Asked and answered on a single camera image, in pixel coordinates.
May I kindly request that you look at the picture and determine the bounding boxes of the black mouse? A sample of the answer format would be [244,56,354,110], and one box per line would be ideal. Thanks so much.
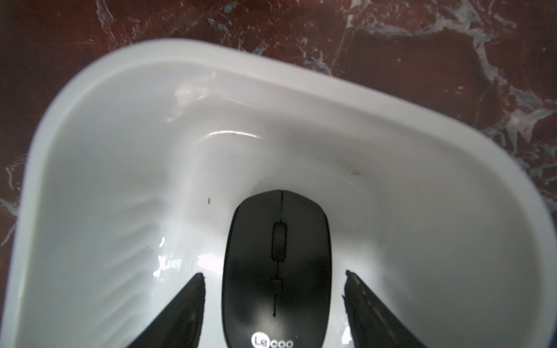
[221,190,332,347]

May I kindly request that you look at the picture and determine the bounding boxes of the white storage box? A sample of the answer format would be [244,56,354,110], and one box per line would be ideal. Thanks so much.
[1,39,556,347]

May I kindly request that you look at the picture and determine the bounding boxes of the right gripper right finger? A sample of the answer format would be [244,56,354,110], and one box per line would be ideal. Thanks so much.
[343,271,425,348]

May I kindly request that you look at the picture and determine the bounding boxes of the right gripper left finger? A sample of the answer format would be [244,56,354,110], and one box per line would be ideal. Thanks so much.
[128,273,206,348]

